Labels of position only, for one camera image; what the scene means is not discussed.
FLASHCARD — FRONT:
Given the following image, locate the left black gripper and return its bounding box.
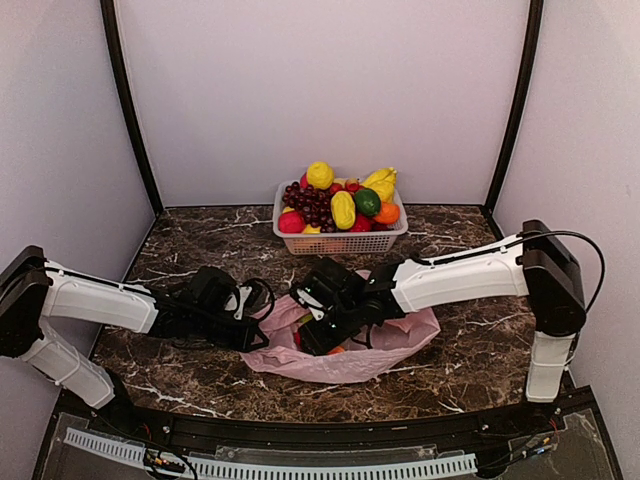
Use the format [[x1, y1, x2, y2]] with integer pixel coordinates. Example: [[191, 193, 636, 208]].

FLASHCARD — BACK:
[[191, 307, 269, 353]]

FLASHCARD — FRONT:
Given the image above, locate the pink plastic bag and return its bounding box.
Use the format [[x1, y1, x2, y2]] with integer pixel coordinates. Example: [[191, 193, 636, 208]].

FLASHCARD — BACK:
[[241, 295, 440, 384]]

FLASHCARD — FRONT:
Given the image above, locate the dark purple grape bunch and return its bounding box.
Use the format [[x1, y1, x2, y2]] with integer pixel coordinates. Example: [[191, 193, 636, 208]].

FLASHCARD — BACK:
[[281, 182, 337, 233]]

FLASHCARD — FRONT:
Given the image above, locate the yellow fruit from bag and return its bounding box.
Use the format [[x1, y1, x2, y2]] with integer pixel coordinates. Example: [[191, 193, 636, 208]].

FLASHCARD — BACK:
[[361, 167, 396, 203]]

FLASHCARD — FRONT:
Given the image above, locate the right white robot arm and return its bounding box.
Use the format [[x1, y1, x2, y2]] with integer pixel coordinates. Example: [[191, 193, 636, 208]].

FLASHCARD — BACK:
[[290, 220, 593, 434]]

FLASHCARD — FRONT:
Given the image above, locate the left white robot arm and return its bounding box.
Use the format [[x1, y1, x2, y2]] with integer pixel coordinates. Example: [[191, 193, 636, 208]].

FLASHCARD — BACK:
[[1, 245, 275, 436]]

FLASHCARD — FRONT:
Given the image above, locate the red fruit front right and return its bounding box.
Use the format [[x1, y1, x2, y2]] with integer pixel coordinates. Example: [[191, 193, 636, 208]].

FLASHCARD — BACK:
[[350, 214, 373, 233]]

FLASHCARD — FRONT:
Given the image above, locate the pink fruit front left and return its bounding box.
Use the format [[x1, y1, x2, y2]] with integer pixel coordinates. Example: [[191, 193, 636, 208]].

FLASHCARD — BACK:
[[278, 210, 306, 234]]

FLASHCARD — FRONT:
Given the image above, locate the orange fruit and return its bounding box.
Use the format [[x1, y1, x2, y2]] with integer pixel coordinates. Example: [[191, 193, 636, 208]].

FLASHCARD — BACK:
[[373, 202, 400, 225]]

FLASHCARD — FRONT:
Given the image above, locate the red orange mango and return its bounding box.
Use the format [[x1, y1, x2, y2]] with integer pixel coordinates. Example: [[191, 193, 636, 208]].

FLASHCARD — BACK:
[[327, 346, 345, 355]]

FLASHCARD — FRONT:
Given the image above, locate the small yellow lemon front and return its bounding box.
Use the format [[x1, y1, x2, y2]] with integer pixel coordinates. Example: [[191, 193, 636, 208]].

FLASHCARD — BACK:
[[302, 224, 321, 234]]

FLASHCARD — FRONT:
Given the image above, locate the white plastic basket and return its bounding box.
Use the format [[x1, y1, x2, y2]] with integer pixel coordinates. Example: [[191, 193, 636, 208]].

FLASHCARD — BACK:
[[272, 180, 408, 255]]

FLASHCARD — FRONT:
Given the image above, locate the green lime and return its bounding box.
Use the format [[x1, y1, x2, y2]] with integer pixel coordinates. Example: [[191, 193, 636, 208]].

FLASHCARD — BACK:
[[353, 188, 381, 217]]

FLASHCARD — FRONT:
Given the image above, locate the large yellow lemon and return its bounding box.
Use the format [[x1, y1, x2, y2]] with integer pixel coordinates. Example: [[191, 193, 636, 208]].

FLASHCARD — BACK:
[[306, 161, 335, 190]]

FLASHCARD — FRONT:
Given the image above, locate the yellow banana bunch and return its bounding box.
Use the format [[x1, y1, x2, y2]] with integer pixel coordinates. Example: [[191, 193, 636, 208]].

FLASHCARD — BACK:
[[383, 167, 398, 184]]

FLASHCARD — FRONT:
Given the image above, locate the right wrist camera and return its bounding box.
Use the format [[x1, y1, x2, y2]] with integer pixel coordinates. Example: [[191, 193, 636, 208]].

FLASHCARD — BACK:
[[289, 281, 336, 321]]

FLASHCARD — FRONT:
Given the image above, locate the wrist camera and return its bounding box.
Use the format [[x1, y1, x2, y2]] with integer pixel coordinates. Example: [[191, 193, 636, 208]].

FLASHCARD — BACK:
[[224, 278, 276, 322], [289, 281, 336, 321]]

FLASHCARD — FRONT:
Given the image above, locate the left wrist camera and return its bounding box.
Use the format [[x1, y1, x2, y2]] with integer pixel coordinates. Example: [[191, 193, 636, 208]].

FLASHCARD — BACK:
[[224, 278, 276, 322]]

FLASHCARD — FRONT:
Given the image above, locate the black front rail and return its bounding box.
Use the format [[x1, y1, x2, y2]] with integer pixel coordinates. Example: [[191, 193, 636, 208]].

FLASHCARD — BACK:
[[84, 394, 596, 459]]

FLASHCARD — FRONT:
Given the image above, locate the white cable duct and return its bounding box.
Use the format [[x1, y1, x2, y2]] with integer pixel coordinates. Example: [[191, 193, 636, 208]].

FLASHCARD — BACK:
[[64, 428, 478, 479]]

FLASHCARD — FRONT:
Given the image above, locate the left black frame post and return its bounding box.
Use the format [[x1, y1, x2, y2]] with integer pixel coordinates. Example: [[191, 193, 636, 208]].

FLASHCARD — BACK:
[[99, 0, 164, 217]]

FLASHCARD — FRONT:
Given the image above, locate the black frame post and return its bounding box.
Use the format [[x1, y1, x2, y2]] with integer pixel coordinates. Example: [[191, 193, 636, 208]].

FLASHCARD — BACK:
[[483, 0, 544, 217], [99, 0, 164, 217]]

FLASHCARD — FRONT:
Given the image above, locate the right black frame post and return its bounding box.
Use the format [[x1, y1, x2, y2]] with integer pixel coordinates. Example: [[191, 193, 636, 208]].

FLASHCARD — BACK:
[[483, 0, 544, 217]]

